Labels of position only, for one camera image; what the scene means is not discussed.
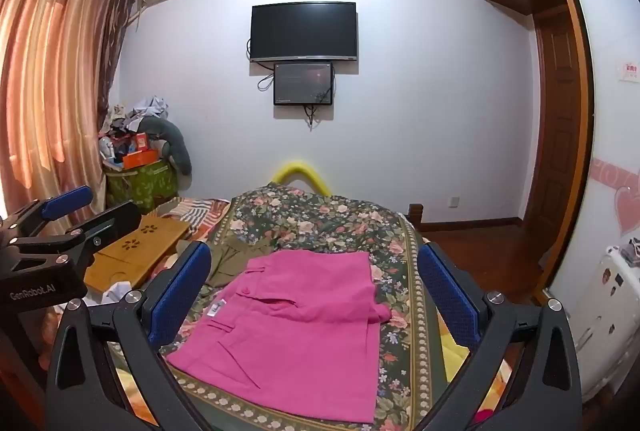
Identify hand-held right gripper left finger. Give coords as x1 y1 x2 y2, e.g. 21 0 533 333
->
45 241 213 431

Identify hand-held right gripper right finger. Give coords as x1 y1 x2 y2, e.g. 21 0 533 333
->
417 241 586 431

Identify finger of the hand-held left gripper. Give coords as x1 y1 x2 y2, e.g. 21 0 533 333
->
0 200 143 279
0 185 94 238

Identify pink pants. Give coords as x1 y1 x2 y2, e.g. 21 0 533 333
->
165 250 392 424

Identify olive green pants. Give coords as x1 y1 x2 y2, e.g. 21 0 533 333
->
202 233 281 287

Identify bamboo lap desk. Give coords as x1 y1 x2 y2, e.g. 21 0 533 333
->
82 217 191 307

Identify green storage box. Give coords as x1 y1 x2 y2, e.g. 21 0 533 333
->
104 159 180 214

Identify yellow cloth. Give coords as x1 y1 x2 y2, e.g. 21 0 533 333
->
439 331 521 412

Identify orange box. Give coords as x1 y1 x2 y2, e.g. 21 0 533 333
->
121 148 160 170

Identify white cloth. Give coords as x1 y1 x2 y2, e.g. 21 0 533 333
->
102 281 134 307

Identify striped bedsheet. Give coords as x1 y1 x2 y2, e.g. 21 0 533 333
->
145 196 233 242

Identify pile of clutter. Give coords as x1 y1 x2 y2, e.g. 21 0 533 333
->
97 95 173 172

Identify grey plush toy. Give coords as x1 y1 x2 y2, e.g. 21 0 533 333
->
137 116 193 176

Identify orange pink curtain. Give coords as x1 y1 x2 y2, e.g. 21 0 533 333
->
0 0 126 218

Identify floral blanket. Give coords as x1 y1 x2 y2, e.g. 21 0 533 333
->
107 182 451 431

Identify white appliance with stickers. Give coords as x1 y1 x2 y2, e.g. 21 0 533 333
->
567 238 640 404

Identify yellow foam tube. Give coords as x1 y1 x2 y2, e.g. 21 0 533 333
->
271 162 331 196

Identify brown patterned curtain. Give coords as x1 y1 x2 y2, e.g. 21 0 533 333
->
95 0 143 152

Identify brown wooden door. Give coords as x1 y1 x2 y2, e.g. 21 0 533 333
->
522 11 585 299

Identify pink heart sticker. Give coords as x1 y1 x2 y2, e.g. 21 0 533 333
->
614 183 640 237

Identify white sliding door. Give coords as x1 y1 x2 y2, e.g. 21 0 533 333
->
545 0 640 312

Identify small black wall screen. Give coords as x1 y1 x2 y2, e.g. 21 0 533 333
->
273 61 335 106

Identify black wall television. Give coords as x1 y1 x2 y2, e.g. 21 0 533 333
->
250 1 359 62

